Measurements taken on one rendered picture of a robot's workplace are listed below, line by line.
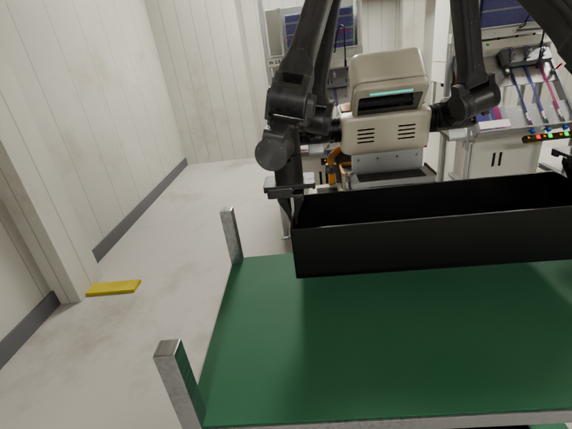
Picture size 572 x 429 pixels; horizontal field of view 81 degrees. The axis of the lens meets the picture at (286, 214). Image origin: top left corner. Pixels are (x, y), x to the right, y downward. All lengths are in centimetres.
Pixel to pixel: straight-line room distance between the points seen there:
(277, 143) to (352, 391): 40
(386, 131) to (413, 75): 18
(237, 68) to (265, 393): 474
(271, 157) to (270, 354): 34
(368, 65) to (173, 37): 439
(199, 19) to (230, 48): 51
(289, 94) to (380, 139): 56
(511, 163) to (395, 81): 250
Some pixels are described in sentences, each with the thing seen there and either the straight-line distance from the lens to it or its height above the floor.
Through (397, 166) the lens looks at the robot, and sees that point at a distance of 113.
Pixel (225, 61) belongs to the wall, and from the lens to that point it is 512.
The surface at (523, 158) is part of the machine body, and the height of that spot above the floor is 37.
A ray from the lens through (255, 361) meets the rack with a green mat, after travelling 64.
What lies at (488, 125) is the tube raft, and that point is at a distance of 291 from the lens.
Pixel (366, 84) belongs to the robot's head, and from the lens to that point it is 102.
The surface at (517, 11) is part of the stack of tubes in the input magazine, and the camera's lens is 335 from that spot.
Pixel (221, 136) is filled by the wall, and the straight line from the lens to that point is 528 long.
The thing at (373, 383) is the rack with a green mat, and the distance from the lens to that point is 59.
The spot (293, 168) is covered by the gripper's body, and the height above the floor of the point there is 122.
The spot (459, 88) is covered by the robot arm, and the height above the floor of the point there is 128.
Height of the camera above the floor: 142
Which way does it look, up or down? 26 degrees down
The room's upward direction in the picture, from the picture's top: 8 degrees counter-clockwise
